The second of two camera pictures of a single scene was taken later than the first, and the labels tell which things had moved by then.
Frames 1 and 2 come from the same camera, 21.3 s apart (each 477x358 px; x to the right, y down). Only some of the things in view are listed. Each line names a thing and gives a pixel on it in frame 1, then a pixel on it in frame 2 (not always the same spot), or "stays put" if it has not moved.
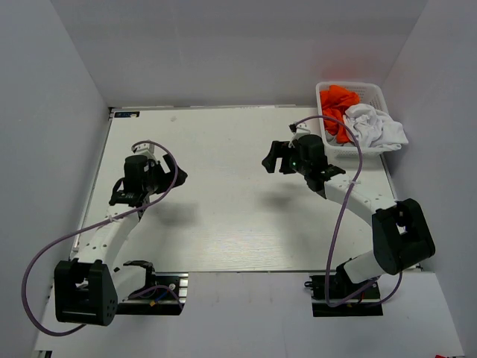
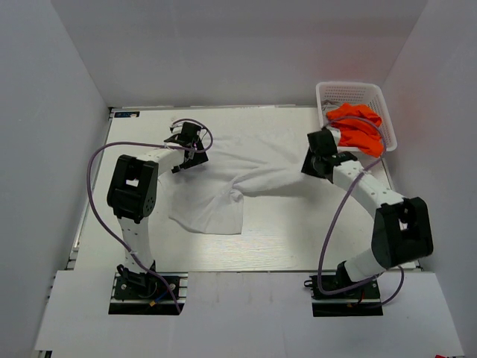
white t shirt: (373, 129) to (207, 197)
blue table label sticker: (127, 114) stays put
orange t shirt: (335, 101) to (358, 127)
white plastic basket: (369, 93) stays put
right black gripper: (270, 162) to (308, 168)
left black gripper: (157, 167) to (199, 157)
